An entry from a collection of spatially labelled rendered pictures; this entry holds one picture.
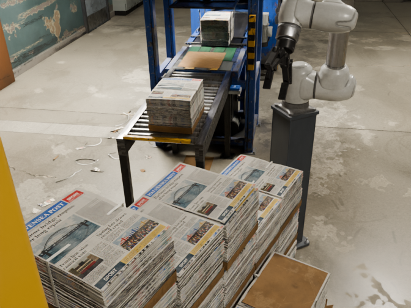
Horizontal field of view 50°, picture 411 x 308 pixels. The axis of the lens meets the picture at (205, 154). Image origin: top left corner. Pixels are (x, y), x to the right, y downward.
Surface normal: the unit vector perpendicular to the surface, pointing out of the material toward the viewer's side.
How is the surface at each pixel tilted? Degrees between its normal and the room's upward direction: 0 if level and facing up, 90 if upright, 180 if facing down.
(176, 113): 90
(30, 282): 90
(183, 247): 1
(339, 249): 0
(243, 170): 1
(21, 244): 90
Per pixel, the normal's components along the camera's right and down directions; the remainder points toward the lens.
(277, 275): -0.02, -0.87
